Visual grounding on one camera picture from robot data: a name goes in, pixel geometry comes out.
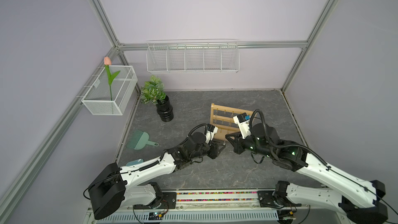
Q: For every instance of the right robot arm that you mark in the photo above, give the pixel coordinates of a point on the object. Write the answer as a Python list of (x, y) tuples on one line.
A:
[(361, 201)]

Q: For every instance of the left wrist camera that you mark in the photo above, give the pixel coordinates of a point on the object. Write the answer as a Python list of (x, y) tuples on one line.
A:
[(210, 132)]

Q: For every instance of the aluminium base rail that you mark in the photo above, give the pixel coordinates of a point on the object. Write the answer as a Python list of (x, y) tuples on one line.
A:
[(217, 196)]

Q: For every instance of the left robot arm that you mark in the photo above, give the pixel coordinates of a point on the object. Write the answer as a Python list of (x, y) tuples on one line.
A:
[(170, 161)]

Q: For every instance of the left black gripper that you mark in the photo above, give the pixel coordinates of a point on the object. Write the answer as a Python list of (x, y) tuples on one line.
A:
[(214, 152)]

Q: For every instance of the white cable duct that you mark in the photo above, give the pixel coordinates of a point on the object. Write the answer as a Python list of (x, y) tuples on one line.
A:
[(191, 217)]

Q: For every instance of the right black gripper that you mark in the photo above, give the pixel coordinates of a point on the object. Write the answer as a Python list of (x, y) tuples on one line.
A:
[(237, 149)]

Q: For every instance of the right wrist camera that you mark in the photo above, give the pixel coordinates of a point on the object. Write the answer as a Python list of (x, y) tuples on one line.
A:
[(242, 121)]

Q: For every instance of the pink artificial tulip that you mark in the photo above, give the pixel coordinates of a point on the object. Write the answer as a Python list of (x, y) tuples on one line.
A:
[(111, 76)]

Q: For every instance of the white mesh wall basket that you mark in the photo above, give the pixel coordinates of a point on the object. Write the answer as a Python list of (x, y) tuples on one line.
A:
[(96, 97)]

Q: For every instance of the black plant pot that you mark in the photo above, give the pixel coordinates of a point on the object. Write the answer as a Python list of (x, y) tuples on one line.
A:
[(165, 109)]

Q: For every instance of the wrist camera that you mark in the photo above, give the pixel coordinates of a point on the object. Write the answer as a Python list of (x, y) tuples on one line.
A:
[(210, 132), (242, 121)]

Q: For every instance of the green artificial potted plant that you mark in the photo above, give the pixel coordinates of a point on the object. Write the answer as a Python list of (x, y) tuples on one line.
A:
[(153, 91)]

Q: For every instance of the white wire wall shelf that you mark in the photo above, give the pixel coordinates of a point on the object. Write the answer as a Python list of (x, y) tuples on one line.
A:
[(193, 56)]

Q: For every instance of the teal dustpan brush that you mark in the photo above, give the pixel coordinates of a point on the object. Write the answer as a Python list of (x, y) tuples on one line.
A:
[(140, 139)]

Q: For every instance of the wooden jewelry display stand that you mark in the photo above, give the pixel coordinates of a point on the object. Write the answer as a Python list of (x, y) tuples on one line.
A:
[(222, 118)]

